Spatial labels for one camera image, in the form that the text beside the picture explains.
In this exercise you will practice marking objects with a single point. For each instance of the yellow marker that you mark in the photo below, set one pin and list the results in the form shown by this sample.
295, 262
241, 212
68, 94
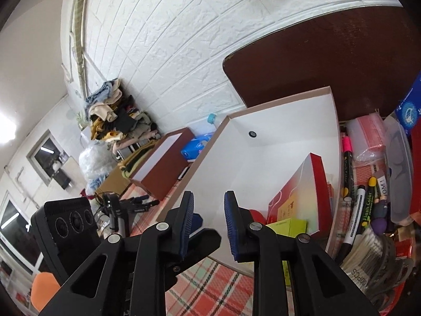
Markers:
370, 200

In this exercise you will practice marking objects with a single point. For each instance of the blue toothpaste box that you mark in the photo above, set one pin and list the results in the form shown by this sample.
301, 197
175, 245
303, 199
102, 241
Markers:
411, 108

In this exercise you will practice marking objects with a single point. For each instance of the black and white marker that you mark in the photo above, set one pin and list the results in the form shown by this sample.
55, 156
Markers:
355, 217

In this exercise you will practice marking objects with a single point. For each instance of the brown box with white lid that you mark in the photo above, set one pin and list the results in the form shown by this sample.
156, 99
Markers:
161, 164

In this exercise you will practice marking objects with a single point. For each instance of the pink packet in clear bag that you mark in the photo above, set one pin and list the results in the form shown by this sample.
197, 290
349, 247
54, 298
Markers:
365, 135

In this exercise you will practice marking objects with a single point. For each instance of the blue tissue pack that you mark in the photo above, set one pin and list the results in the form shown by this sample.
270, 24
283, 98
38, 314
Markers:
197, 146

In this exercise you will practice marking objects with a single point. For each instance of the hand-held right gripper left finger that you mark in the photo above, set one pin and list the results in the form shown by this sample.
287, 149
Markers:
186, 227

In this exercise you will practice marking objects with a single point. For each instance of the black tripod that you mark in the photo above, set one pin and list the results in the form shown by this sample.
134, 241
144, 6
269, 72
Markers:
131, 205

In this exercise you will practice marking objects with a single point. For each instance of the clear plastic bag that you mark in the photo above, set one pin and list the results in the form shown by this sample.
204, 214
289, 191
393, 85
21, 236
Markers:
93, 164

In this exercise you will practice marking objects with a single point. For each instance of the pink marker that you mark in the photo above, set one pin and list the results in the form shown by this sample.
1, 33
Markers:
347, 158

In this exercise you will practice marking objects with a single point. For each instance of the brown storage box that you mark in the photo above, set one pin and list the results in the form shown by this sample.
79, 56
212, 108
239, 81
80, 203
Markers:
263, 158

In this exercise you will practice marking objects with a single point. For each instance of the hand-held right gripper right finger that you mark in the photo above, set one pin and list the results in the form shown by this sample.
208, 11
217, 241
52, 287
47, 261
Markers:
233, 230

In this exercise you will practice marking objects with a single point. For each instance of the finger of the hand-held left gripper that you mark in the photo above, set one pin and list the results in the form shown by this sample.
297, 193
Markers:
205, 241
196, 221

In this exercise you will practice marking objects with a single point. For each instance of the clear plastic case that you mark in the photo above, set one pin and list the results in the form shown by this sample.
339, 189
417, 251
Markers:
399, 171

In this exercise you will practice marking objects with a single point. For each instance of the bag of cotton swabs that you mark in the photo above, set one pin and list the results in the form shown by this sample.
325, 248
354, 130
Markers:
365, 256

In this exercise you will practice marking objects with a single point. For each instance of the bottle with blue cap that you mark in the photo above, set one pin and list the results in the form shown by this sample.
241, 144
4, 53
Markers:
212, 119

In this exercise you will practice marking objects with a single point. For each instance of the dark brown headboard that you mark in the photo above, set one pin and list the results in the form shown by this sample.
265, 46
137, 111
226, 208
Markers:
329, 56

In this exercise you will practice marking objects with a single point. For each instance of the window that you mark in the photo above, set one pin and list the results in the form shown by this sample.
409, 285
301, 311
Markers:
46, 156

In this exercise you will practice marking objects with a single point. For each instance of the red plaid blanket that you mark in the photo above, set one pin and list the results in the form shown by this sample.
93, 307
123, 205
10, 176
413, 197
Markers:
204, 289

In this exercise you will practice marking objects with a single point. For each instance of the brown hair bands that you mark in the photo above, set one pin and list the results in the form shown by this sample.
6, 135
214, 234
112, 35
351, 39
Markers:
391, 273

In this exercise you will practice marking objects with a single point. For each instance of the yellow-green small box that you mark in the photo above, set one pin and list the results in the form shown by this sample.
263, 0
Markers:
289, 227

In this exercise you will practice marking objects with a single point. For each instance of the red gift box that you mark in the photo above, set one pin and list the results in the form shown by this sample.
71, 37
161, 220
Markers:
302, 197

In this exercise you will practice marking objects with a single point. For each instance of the pile of clothes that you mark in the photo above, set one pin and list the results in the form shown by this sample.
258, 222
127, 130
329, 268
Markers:
118, 118

